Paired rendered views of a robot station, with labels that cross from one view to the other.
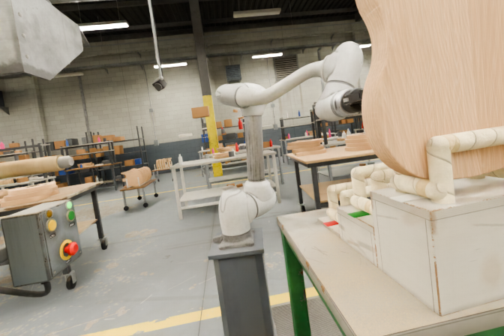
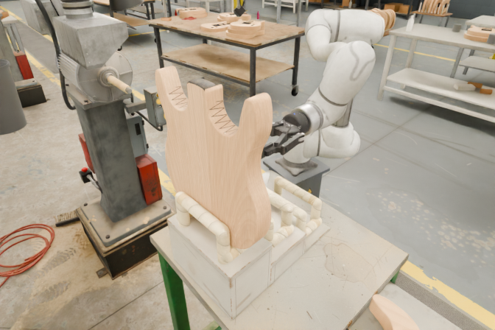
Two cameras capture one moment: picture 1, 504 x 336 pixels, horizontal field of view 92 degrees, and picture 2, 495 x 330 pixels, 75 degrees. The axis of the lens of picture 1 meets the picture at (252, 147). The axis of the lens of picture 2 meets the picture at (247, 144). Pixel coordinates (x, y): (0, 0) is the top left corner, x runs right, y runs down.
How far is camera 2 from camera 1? 1.08 m
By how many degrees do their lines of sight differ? 58
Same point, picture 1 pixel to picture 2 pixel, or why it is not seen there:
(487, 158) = not seen: hidden behind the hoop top
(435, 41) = (188, 142)
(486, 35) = (216, 159)
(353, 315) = (165, 231)
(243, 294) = not seen: hidden behind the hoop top
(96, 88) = not seen: outside the picture
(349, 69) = (328, 82)
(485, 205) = (188, 241)
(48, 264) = (156, 119)
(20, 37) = (85, 55)
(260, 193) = (328, 138)
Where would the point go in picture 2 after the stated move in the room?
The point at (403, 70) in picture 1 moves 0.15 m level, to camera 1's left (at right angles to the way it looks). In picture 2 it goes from (174, 147) to (152, 125)
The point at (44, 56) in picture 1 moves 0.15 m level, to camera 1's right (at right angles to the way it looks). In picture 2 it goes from (99, 57) to (110, 68)
